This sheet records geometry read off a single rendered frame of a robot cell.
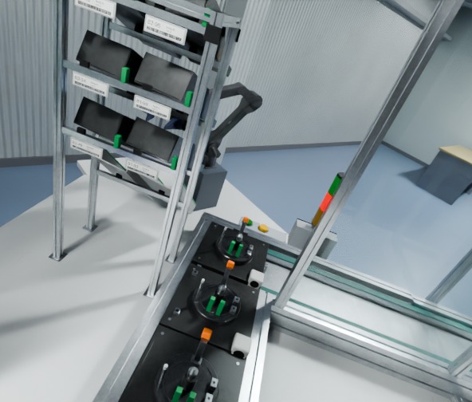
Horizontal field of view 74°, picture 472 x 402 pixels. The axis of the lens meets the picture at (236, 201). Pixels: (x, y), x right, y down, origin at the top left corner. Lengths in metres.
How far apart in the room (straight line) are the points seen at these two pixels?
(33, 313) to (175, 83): 0.70
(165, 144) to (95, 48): 0.27
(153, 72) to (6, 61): 2.23
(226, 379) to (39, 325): 0.50
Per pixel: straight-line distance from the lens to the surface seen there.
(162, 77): 0.80
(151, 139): 0.85
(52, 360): 0.95
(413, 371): 1.25
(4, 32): 2.93
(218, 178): 1.41
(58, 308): 1.03
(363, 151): 0.76
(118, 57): 0.84
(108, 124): 0.89
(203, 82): 0.69
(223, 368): 0.85
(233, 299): 0.95
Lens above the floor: 1.68
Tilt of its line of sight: 30 degrees down
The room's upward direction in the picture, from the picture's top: 20 degrees clockwise
